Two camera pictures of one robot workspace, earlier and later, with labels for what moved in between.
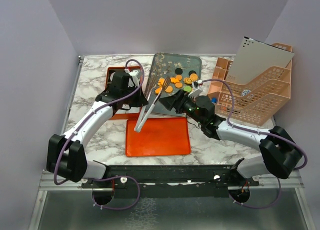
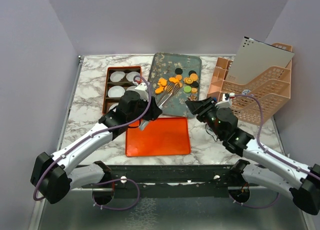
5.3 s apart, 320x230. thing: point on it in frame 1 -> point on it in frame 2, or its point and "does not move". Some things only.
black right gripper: x=171 y=101 -> x=195 y=106
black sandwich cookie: x=192 y=71 does not move
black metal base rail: x=165 y=181 does not move
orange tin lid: x=159 y=137 does not move
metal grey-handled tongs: x=151 y=100 -> x=170 y=88
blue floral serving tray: x=184 y=70 does not move
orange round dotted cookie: x=169 y=88 does not move
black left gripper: x=141 y=100 -> x=154 y=112
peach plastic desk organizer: x=256 y=101 does not move
